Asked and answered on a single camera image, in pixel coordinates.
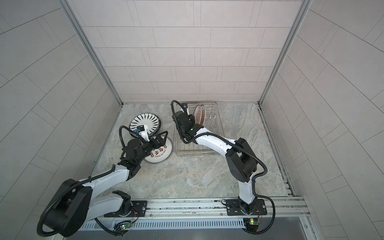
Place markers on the red text green rim plate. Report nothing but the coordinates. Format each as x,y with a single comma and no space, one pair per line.
161,154

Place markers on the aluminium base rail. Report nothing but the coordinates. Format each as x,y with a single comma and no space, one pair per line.
201,208

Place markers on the right circuit board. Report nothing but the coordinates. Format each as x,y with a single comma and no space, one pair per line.
251,225

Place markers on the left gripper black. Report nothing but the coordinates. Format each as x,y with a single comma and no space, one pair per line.
158,141

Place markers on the circuit board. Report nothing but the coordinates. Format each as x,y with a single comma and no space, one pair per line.
251,225
123,227

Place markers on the corner aluminium profile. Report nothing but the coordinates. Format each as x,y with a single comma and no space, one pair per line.
288,42
87,45

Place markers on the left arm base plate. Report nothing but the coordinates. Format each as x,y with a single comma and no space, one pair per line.
134,209

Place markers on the black white striped plate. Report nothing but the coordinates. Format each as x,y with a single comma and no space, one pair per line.
151,122

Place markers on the orange pattern plate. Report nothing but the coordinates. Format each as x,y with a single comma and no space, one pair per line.
198,114
203,115

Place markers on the metal wire dish rack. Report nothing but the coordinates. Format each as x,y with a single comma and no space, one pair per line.
207,142

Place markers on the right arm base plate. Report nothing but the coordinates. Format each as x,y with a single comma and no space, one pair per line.
236,207

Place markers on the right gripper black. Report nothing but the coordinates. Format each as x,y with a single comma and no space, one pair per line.
177,124

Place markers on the left circuit board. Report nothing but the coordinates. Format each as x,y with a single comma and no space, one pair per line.
123,227

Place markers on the right corner aluminium profile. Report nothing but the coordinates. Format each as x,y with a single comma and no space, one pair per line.
288,42

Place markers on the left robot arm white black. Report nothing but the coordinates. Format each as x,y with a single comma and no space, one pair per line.
77,202

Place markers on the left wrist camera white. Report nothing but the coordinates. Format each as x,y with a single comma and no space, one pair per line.
142,132

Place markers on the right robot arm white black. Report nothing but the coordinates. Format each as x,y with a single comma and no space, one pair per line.
238,154

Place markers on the left corner aluminium profile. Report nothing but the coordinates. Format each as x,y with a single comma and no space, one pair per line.
87,45

